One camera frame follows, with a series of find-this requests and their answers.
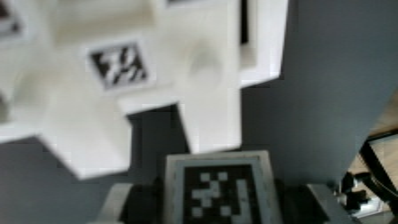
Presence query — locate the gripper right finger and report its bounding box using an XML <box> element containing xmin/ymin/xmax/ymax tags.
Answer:
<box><xmin>282</xmin><ymin>183</ymin><xmax>361</xmax><ymax>224</ymax></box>

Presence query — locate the white long side rail back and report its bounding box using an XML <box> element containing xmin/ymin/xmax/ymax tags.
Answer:
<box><xmin>119</xmin><ymin>0</ymin><xmax>242</xmax><ymax>154</ymax></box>

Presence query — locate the white right fence rail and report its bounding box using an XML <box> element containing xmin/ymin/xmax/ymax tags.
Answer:
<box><xmin>240</xmin><ymin>0</ymin><xmax>289</xmax><ymax>87</ymax></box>

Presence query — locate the white long side rail front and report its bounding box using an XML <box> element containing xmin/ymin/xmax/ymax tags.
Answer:
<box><xmin>0</xmin><ymin>0</ymin><xmax>156</xmax><ymax>179</ymax></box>

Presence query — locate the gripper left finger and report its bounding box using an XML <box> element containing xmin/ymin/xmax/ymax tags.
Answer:
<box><xmin>87</xmin><ymin>183</ymin><xmax>158</xmax><ymax>224</ymax></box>

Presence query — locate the white chair leg cube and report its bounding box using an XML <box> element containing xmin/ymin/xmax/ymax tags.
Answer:
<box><xmin>162</xmin><ymin>151</ymin><xmax>282</xmax><ymax>224</ymax></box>

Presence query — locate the white long side rail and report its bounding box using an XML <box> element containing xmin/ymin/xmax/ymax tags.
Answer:
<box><xmin>119</xmin><ymin>0</ymin><xmax>242</xmax><ymax>154</ymax></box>
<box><xmin>0</xmin><ymin>0</ymin><xmax>156</xmax><ymax>179</ymax></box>

